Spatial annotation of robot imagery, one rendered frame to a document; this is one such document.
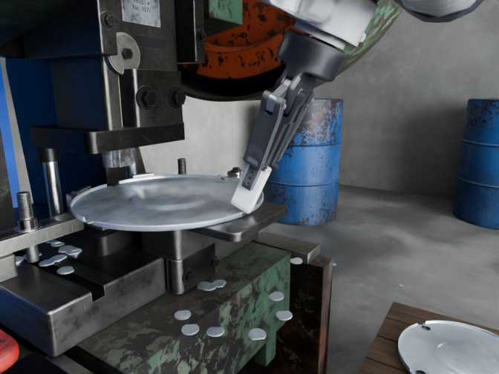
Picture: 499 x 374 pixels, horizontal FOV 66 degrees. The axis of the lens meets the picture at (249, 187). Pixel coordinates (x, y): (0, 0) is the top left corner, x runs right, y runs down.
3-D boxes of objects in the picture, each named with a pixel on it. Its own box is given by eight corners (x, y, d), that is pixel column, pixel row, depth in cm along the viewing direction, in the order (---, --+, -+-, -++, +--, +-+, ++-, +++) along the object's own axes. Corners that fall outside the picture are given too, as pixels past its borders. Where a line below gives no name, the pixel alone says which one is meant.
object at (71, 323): (259, 237, 81) (259, 210, 79) (53, 359, 44) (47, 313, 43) (157, 213, 97) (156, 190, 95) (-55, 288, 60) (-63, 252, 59)
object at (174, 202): (172, 251, 41) (172, 243, 41) (30, 206, 56) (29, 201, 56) (295, 192, 64) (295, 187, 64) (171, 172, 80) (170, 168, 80)
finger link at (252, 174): (268, 156, 49) (259, 160, 46) (253, 189, 51) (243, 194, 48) (258, 151, 49) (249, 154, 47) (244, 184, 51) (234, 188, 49)
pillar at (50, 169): (67, 218, 65) (56, 135, 62) (54, 222, 63) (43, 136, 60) (59, 216, 66) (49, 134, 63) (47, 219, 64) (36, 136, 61)
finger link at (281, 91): (310, 73, 44) (296, 70, 40) (290, 115, 46) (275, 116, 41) (292, 65, 45) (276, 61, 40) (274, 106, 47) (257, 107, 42)
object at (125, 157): (138, 163, 67) (137, 142, 66) (115, 168, 63) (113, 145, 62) (125, 162, 68) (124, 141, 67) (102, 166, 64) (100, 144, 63)
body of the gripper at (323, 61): (338, 47, 39) (300, 128, 43) (354, 54, 47) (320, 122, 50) (277, 19, 41) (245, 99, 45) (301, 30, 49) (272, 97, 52)
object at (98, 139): (188, 153, 70) (188, 122, 68) (92, 172, 54) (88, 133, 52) (129, 145, 78) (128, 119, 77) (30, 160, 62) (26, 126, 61)
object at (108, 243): (191, 220, 73) (191, 205, 72) (101, 257, 57) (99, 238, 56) (134, 206, 82) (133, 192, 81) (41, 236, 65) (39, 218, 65)
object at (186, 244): (288, 285, 60) (290, 202, 57) (237, 330, 49) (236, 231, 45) (171, 249, 73) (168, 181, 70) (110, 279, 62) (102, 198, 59)
